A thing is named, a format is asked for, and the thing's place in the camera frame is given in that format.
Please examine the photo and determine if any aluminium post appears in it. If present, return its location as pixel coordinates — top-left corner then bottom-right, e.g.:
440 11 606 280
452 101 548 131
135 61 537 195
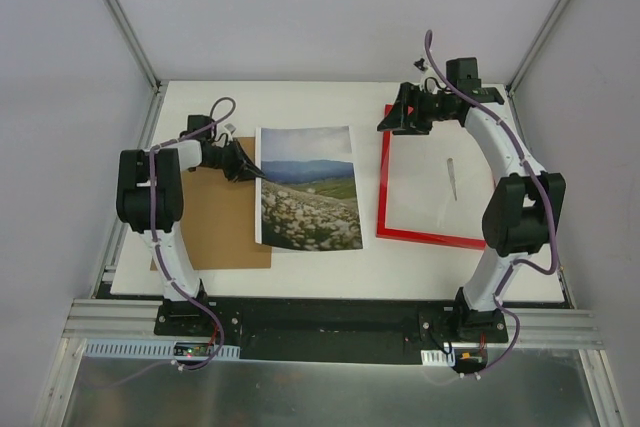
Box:
102 0 161 92
505 0 573 95

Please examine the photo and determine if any aluminium front rail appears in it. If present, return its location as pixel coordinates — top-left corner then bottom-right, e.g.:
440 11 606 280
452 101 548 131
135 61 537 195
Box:
63 297 604 350

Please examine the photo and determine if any right white cable duct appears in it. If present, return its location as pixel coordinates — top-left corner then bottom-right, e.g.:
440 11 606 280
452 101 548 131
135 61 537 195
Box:
420 350 456 368

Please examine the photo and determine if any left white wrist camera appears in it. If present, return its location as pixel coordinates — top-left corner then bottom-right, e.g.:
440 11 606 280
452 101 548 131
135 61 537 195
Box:
218 123 236 138

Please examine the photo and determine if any white cable duct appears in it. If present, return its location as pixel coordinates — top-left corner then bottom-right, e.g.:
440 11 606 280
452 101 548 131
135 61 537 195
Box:
420 350 456 368
84 339 241 362

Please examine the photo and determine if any right aluminium side rail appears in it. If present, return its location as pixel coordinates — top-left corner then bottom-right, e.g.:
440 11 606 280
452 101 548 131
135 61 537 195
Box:
505 88 570 303

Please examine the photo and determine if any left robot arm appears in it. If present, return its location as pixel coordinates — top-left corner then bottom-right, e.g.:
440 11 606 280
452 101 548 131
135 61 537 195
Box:
116 115 265 336

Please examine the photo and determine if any landscape photo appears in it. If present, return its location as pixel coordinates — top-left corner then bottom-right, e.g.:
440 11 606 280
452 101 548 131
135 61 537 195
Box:
255 126 365 252

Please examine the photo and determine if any left aluminium side rail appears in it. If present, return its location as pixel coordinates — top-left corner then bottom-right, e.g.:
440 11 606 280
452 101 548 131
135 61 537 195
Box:
89 81 168 299

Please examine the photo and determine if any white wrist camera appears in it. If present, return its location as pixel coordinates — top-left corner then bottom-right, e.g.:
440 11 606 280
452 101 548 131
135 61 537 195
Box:
218 123 236 138
414 57 439 93

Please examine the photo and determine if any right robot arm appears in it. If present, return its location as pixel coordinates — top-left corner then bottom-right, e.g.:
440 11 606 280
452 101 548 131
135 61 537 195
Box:
377 57 566 342

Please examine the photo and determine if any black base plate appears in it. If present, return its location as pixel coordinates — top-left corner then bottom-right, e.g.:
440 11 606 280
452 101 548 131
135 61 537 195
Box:
154 297 508 365

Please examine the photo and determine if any brown frame backing board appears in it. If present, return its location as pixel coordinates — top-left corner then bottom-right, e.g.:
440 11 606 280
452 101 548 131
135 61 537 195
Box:
152 141 272 273

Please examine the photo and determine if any red picture frame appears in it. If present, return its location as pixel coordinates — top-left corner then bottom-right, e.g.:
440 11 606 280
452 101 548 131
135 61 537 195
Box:
376 121 494 251

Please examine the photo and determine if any right aluminium post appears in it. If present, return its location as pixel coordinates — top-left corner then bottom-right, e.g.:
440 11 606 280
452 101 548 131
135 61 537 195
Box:
505 0 573 95

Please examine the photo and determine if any clear tester screwdriver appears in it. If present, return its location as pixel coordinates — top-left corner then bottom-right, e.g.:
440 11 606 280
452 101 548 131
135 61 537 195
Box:
446 157 458 202

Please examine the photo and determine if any left aluminium post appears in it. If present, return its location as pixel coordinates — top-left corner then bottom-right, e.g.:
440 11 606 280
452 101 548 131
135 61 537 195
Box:
102 0 161 92

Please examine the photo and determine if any shiny metal floor sheet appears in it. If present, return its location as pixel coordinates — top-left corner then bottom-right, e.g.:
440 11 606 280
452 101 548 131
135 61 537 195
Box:
64 350 598 426

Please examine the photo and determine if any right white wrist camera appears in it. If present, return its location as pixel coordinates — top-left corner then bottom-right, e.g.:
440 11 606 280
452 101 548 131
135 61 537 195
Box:
414 57 439 93

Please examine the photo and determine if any aluminium side rail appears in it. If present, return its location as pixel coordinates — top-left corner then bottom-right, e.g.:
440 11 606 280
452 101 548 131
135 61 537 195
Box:
89 81 168 299
505 88 570 303

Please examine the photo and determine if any left white cable duct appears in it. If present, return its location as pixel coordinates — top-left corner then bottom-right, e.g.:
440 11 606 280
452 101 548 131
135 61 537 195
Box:
84 339 241 362

